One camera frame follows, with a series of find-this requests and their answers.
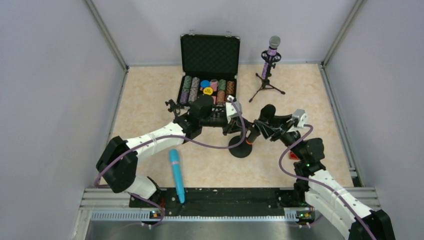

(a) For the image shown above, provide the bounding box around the purple glitter microphone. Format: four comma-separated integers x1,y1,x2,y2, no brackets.
261,35,281,79

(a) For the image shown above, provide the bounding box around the purple poker chip stack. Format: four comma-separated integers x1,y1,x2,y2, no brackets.
179,91,190,104

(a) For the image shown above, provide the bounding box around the black microphone orange end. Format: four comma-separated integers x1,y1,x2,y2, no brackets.
245,104,276,145

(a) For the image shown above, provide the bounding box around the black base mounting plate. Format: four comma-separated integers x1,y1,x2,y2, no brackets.
129,187,318,222

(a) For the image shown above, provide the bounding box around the yellow big blind button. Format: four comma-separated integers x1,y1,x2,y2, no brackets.
202,87,214,96

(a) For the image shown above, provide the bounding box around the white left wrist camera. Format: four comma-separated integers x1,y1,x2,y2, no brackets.
225,95,242,124

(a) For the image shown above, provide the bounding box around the blue dealer button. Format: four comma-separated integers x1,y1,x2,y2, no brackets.
200,80,210,89

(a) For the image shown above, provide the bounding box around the teal microphone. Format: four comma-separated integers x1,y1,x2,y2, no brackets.
168,149,186,204

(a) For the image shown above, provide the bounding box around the red lego brick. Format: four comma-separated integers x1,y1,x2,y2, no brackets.
289,151,300,161

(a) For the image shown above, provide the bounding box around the shock mount tripod stand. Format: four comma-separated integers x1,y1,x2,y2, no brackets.
248,46,286,103

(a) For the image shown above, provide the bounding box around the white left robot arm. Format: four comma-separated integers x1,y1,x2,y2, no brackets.
94,95,247,200

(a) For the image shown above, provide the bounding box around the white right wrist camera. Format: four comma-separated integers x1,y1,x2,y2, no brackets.
291,108,308,130

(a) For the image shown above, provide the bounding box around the green poker chip stack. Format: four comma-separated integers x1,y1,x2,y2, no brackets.
217,79,227,92

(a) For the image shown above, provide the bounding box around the round base clamp stand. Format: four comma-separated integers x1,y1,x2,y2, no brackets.
228,134,253,159

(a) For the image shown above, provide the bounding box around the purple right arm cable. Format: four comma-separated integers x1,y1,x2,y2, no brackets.
278,124,379,240

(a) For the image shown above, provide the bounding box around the pink poker chip stack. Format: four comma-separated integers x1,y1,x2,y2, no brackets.
216,90,226,106

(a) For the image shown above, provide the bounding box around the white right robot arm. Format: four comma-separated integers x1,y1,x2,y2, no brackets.
254,114,396,240

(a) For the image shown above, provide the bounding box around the black poker chip case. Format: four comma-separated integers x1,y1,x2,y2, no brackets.
177,33,241,108

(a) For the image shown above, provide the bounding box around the small black tripod stand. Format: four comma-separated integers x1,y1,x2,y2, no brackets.
165,99,190,118

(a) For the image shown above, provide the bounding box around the orange black chip stack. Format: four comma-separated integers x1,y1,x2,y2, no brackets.
225,81,235,97

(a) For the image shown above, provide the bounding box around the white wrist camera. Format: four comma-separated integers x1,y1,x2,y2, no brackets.
225,95,242,124
291,108,308,130

